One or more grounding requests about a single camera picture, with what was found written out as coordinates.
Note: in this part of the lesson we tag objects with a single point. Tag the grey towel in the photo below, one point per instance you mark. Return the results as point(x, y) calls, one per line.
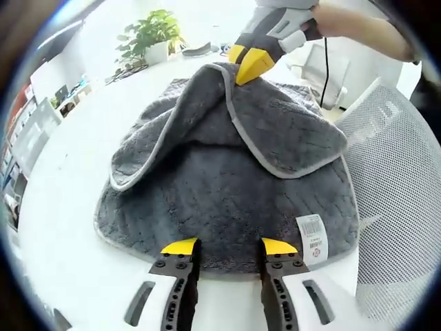
point(224, 193)

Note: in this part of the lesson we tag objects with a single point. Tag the dark grey device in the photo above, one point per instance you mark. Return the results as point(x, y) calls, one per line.
point(196, 51)

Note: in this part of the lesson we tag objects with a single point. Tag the grey mesh office chair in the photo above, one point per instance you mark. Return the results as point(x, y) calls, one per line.
point(389, 172)

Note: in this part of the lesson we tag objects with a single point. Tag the small green plant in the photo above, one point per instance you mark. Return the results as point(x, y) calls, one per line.
point(54, 102)

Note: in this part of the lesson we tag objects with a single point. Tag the white office chair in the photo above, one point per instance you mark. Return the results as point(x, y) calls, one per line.
point(318, 65)

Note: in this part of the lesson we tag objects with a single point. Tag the potted green plant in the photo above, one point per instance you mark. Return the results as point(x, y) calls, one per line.
point(151, 31)

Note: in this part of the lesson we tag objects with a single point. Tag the person's right hand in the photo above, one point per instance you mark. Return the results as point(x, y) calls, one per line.
point(329, 20)

